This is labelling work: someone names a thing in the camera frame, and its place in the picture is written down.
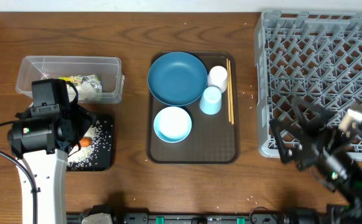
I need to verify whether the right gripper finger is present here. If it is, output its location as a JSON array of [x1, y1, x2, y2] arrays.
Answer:
[[292, 96, 335, 128], [269, 119, 295, 164]]

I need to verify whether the orange carrot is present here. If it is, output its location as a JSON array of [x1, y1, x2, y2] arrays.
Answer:
[[78, 137, 92, 147]]

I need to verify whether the white tissue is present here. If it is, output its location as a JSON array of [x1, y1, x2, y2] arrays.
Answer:
[[76, 82, 101, 101]]

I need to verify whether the white rice pile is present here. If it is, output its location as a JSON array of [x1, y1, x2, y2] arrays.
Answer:
[[66, 124, 113, 171]]

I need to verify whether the green snack wrapper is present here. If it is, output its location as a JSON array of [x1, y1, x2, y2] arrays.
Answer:
[[59, 75, 103, 103]]

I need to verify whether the light blue cup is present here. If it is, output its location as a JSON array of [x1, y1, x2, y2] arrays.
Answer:
[[199, 86, 222, 115]]

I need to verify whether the pink cup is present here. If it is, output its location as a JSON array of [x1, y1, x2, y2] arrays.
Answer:
[[208, 65, 228, 93]]

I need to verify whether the light blue small bowl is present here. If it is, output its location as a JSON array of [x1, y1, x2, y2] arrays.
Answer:
[[153, 106, 192, 143]]

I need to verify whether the dark blue bowl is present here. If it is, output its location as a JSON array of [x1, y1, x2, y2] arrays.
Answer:
[[147, 52, 208, 106]]

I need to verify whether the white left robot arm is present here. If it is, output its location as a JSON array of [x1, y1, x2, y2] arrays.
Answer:
[[7, 104, 96, 223]]

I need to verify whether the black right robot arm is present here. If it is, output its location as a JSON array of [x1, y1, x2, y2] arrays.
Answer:
[[269, 97, 362, 223]]

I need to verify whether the black waste tray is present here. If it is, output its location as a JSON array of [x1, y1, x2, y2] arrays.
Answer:
[[65, 113, 115, 172]]

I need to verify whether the grey dishwasher rack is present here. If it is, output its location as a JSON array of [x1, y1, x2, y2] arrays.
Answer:
[[254, 10, 362, 158]]

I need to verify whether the clear plastic bin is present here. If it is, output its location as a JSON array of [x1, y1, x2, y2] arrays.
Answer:
[[16, 55, 124, 104]]

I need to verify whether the wooden chopstick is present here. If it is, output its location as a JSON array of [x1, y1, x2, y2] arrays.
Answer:
[[229, 59, 234, 124], [226, 58, 231, 123]]

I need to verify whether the brown serving tray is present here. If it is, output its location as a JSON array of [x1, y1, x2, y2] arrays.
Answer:
[[147, 51, 240, 164]]

